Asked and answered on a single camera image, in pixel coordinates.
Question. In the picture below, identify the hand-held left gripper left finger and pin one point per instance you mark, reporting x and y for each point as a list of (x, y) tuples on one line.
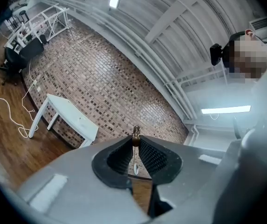
[(77, 190)]

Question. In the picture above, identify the white wall outlet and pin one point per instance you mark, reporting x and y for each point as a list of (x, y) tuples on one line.
[(39, 88)]

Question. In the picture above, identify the white power strip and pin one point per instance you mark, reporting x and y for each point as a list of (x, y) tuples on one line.
[(32, 84)]

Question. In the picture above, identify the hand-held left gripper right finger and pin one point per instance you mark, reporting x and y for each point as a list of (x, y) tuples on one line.
[(189, 171)]

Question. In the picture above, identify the small brass-tipped metal object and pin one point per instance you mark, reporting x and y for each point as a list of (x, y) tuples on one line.
[(136, 140)]

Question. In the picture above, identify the large black office chair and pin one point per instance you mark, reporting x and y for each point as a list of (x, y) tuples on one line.
[(14, 59)]

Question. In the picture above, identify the white air vent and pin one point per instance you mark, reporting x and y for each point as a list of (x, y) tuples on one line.
[(260, 23)]

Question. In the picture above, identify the white ceiling pipes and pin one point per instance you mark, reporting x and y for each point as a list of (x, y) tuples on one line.
[(135, 48)]

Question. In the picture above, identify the black office chair with headrest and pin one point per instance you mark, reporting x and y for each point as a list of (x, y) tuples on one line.
[(43, 39)]

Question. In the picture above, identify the person's head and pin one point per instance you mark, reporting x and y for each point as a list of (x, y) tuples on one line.
[(247, 52)]

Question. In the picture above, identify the black stool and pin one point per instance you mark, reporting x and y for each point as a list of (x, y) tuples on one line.
[(23, 15)]

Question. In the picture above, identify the white metal frame rack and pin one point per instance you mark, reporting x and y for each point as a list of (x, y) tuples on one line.
[(51, 16)]

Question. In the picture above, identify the black head-mounted camera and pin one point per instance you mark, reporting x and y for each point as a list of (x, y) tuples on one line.
[(216, 53)]

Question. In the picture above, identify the white table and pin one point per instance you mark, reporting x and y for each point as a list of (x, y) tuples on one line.
[(70, 115)]

